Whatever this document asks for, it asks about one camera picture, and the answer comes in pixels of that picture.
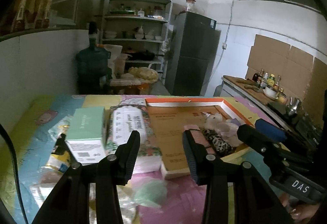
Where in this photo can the cardboard wall sheets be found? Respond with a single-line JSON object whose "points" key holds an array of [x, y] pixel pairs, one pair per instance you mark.
{"points": [[303, 75]]}

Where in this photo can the dark grey refrigerator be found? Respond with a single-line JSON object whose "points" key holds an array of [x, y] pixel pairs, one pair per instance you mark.
{"points": [[192, 53]]}

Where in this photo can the yellow dried food bag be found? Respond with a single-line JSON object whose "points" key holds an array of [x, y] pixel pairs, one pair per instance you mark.
{"points": [[146, 74]]}

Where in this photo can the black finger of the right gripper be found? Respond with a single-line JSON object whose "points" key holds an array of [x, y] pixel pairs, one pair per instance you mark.
{"points": [[271, 141]]}

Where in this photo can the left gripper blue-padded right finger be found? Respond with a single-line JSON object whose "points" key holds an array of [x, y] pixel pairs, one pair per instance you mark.
{"points": [[234, 193]]}

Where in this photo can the purple white plush toy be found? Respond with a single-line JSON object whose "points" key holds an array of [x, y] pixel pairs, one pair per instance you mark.
{"points": [[228, 132]]}

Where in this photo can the steel kettle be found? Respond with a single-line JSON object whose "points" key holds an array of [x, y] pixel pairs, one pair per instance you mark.
{"points": [[293, 106]]}

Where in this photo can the leopard print scarf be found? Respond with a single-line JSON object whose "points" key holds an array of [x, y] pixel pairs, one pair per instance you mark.
{"points": [[217, 142]]}

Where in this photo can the orange drink bottles row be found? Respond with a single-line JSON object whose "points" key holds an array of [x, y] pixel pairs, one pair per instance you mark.
{"points": [[30, 15]]}

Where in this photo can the mint green carton box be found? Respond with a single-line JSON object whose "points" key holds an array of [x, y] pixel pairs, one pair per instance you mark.
{"points": [[86, 135]]}

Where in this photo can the orange rimmed cardboard tray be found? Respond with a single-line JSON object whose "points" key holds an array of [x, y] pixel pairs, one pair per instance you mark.
{"points": [[171, 116]]}

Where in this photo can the green water jug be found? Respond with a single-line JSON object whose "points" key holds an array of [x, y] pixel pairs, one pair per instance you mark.
{"points": [[93, 72]]}

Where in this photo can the green cloth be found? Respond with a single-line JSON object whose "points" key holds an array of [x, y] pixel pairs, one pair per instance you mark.
{"points": [[150, 192]]}

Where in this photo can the right hand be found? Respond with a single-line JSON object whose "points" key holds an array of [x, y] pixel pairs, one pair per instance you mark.
{"points": [[300, 213]]}

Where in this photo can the pink towel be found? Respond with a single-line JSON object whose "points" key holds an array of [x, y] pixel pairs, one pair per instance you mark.
{"points": [[197, 135]]}

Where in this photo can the kitchen counter with bottles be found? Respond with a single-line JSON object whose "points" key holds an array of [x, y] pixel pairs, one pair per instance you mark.
{"points": [[300, 124]]}

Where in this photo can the metal kitchen shelf rack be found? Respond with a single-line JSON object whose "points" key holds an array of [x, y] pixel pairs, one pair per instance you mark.
{"points": [[142, 28]]}

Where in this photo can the colourful cartoon play mat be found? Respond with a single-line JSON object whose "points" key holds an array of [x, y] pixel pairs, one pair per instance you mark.
{"points": [[202, 209]]}

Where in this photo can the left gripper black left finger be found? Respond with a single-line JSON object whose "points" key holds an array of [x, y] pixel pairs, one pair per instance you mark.
{"points": [[68, 202]]}

